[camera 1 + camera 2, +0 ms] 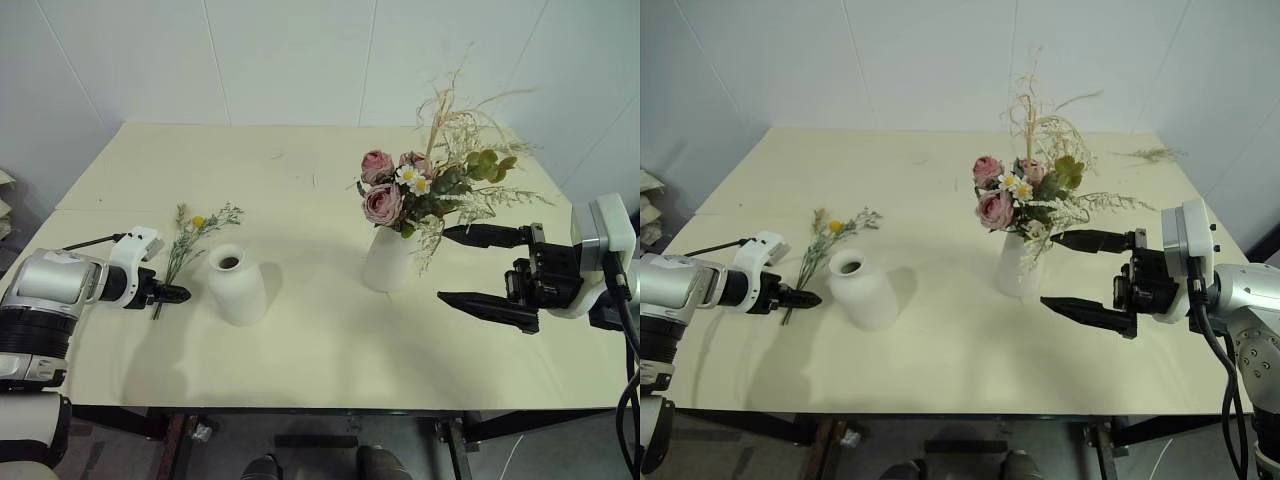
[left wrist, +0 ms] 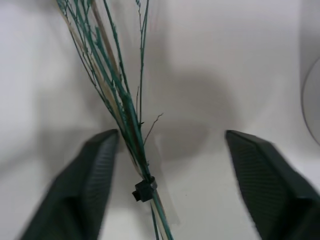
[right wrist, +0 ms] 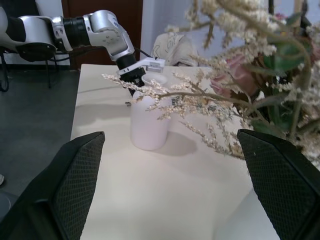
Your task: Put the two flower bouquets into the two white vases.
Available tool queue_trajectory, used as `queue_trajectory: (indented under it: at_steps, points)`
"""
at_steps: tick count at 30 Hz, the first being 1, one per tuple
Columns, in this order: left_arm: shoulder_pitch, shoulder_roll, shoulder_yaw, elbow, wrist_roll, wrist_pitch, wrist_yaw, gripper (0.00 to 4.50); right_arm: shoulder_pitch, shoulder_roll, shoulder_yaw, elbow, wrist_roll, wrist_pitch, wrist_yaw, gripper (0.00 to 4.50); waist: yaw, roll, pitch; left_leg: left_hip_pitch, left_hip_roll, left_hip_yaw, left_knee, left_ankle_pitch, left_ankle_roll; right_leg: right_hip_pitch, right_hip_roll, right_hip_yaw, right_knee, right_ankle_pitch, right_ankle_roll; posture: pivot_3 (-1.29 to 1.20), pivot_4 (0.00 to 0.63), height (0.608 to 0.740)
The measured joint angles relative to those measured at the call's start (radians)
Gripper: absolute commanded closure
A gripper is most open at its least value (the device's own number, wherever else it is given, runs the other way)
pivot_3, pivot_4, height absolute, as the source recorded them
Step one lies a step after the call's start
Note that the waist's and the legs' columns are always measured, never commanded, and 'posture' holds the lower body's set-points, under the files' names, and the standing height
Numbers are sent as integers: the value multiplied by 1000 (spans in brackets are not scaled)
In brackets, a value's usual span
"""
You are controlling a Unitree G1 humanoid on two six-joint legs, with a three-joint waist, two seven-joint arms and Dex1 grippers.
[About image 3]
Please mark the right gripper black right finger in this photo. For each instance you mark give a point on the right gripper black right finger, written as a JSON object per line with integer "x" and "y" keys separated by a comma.
{"x": 282, "y": 185}

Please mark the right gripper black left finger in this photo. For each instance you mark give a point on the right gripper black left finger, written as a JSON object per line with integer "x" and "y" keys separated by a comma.
{"x": 62, "y": 190}

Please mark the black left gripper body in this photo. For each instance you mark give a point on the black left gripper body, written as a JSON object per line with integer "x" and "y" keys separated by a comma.
{"x": 132, "y": 75}

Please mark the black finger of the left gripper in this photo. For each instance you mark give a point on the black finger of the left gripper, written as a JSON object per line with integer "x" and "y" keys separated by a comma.
{"x": 132, "y": 92}

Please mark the cream and pink flower bouquet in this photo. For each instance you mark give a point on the cream and pink flower bouquet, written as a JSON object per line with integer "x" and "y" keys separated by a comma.
{"x": 250, "y": 75}

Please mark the white ceramic vase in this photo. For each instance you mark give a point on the white ceramic vase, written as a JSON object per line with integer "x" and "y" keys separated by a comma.
{"x": 150, "y": 122}

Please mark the beige printed cloth bag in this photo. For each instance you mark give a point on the beige printed cloth bag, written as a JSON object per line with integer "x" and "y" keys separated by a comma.
{"x": 175, "y": 48}

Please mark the black metal chair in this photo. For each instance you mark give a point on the black metal chair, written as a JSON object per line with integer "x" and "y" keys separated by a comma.
{"x": 47, "y": 57}

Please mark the brown wooden door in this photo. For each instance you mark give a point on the brown wooden door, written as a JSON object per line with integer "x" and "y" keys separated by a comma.
{"x": 75, "y": 10}

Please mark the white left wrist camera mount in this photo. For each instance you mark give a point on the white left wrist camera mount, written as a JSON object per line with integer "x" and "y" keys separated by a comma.
{"x": 147, "y": 64}

